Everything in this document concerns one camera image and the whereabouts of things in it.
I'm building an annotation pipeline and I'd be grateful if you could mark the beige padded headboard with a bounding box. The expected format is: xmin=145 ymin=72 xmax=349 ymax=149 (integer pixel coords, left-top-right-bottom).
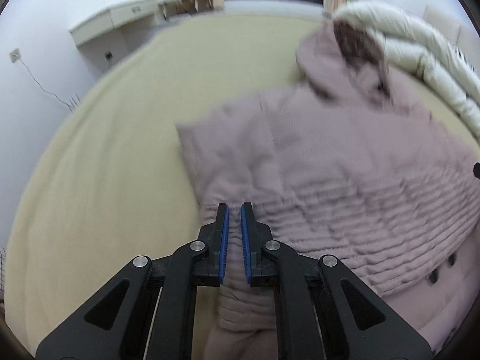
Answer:
xmin=423 ymin=5 xmax=479 ymax=54

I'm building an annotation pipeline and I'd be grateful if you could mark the mauve hooded down coat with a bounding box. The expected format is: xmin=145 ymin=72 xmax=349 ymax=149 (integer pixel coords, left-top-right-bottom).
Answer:
xmin=177 ymin=20 xmax=479 ymax=359

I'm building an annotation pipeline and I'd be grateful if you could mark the white wall socket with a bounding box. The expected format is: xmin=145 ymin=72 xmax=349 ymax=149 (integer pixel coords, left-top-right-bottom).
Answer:
xmin=9 ymin=48 xmax=21 ymax=63

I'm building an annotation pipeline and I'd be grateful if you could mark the folded white duvet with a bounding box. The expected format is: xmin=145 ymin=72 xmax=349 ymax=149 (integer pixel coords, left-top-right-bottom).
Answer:
xmin=332 ymin=0 xmax=479 ymax=138

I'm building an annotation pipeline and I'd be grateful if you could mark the grey charger cable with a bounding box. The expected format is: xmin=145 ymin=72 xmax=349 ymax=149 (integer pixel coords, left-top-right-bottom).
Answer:
xmin=16 ymin=59 xmax=76 ymax=111

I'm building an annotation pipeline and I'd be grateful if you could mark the beige bed sheet mattress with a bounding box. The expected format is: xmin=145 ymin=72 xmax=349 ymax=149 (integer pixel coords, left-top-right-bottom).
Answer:
xmin=5 ymin=15 xmax=318 ymax=353

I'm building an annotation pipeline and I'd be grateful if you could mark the white wall-mounted desk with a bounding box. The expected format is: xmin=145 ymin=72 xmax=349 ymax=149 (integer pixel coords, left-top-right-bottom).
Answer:
xmin=69 ymin=0 xmax=199 ymax=48

